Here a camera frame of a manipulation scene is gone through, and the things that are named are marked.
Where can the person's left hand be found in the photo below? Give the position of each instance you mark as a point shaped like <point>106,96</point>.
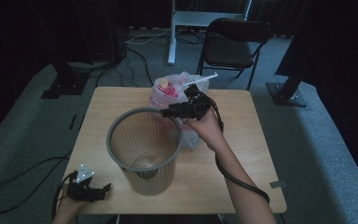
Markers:
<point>70,205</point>

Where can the grey tape piece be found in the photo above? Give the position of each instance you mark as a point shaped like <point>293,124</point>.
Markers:
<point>277,184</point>

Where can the translucent pink-edged trash bag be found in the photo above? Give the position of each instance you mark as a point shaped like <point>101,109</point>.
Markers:
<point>167,90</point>

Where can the black folding chair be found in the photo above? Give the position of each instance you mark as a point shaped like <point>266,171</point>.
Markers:
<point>227,53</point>

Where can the black stand with base plate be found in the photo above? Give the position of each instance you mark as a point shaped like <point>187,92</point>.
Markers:
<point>287,93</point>
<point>65,87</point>

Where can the person's right hand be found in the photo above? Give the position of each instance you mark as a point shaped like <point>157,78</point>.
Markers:
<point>209,130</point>

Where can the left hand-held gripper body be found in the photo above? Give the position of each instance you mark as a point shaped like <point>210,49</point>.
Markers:
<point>84,191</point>

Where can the white desk frame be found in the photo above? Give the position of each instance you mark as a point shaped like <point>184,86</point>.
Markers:
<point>199,18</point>

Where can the grey ribbed trash bin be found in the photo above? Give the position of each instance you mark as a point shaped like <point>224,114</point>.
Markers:
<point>149,182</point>

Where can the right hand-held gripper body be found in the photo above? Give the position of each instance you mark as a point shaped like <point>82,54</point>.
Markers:
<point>197,107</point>

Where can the black floor tape strip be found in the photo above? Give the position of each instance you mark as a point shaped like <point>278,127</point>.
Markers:
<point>82,122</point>
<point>72,122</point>

